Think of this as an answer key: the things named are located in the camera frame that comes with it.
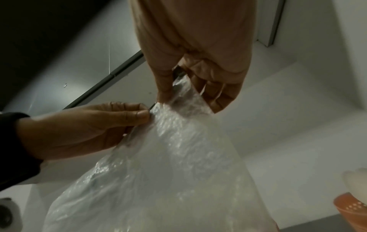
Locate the person's right hand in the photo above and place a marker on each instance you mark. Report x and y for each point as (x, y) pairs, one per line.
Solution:
(200, 34)

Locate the person's left hand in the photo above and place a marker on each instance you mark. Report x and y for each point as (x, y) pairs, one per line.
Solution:
(80, 129)

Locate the clear plastic bag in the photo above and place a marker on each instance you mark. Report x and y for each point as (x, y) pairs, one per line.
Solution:
(172, 181)

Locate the orange mesh cup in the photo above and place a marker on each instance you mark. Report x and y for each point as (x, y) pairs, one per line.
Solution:
(352, 213)

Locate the grey metal strip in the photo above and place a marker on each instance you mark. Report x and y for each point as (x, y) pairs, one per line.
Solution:
(109, 77)

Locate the grey door frame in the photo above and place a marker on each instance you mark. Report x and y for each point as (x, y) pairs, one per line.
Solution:
(275, 20)

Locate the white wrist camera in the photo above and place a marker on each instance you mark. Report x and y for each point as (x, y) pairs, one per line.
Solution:
(8, 217)

